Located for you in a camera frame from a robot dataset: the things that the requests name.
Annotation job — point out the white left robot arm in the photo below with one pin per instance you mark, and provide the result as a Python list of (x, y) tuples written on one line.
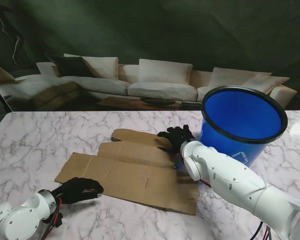
[(17, 220)]

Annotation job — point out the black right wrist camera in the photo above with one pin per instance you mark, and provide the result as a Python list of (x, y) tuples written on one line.
[(178, 165)]

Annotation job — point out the brown cardboard box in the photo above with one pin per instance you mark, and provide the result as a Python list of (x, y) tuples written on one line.
[(135, 180)]

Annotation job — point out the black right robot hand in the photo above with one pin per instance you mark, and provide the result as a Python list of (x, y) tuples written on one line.
[(177, 138)]

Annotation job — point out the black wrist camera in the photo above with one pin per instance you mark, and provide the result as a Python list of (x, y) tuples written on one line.
[(55, 220), (178, 165)]

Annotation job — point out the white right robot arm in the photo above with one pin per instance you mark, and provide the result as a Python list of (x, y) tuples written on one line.
[(230, 180)]

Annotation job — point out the printed sofa backdrop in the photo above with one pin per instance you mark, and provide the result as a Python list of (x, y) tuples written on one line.
[(150, 30)]

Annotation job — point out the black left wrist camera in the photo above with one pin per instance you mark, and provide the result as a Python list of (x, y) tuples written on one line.
[(55, 220)]

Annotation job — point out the blue recycling bin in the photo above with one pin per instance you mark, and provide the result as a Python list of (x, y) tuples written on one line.
[(215, 135)]

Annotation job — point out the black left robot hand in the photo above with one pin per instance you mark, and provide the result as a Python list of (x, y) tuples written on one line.
[(75, 190)]

